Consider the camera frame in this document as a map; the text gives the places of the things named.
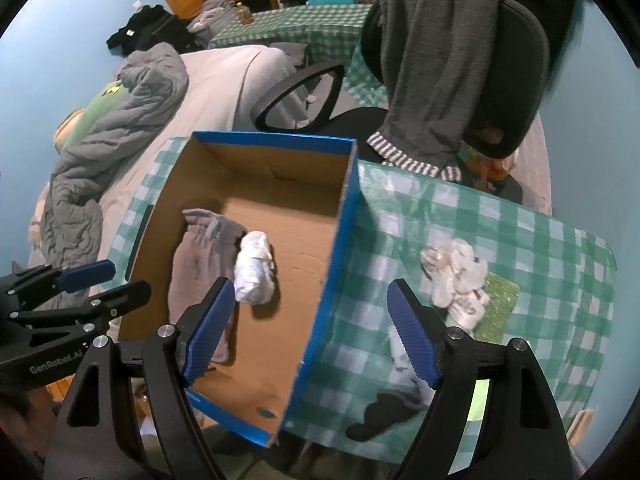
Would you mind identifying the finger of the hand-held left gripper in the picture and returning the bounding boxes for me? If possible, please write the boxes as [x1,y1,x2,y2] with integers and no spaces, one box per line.
[7,280,152,347]
[0,259,117,312]

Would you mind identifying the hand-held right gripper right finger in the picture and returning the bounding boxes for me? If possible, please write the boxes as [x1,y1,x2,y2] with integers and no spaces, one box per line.
[386,279,573,480]

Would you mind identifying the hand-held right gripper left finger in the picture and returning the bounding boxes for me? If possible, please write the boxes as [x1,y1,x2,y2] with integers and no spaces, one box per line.
[44,276,236,480]

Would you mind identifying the grey and white sock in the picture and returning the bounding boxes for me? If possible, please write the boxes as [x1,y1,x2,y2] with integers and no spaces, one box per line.
[389,327,437,403]

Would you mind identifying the long grey sock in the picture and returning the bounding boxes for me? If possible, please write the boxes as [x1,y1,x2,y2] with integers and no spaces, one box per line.
[167,208,249,365]

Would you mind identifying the pile of white socks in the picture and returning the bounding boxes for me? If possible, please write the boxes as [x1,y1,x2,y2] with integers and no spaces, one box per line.
[419,238,492,332]

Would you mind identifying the black sock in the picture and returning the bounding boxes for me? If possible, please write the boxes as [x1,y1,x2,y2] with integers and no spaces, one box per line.
[344,388,427,444]

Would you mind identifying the blue cardboard box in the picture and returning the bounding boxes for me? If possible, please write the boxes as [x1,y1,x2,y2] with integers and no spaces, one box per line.
[117,131,361,449]

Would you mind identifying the green glitter cloth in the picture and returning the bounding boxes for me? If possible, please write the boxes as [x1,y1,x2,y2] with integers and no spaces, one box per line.
[471,272,521,347]

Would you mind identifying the green checked tablecloth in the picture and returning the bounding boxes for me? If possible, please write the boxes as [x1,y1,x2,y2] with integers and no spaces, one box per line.
[112,135,617,467]

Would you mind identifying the grey quilted duvet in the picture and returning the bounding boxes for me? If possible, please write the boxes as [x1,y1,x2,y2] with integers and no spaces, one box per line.
[39,42,191,283]

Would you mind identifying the green plush pillow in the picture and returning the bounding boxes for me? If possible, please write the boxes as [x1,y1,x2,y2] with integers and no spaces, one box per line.
[53,82,132,154]

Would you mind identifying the light wooden board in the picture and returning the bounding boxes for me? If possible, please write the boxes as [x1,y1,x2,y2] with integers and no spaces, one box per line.
[566,408,596,449]

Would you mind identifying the orange snack bags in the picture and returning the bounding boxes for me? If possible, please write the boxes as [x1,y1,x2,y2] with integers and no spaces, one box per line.
[457,141,517,184]

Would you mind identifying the beige bed sheet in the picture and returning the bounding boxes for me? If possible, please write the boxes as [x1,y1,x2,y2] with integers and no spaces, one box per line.
[97,45,312,211]

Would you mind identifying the black clothes heap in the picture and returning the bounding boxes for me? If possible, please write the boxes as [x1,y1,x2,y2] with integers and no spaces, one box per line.
[106,4,202,54]

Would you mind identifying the grey clothes heap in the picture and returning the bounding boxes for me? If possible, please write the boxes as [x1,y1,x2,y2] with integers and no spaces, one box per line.
[187,0,242,47]

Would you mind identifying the grey sweater with striped cuffs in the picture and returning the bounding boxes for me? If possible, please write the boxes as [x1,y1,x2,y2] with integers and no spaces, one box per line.
[366,0,509,184]

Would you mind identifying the black office chair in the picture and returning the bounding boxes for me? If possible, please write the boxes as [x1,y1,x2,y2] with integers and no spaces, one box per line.
[250,0,551,207]

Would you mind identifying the green checked cloth covered table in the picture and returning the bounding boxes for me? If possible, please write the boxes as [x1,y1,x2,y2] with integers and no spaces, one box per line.
[207,3,387,103]

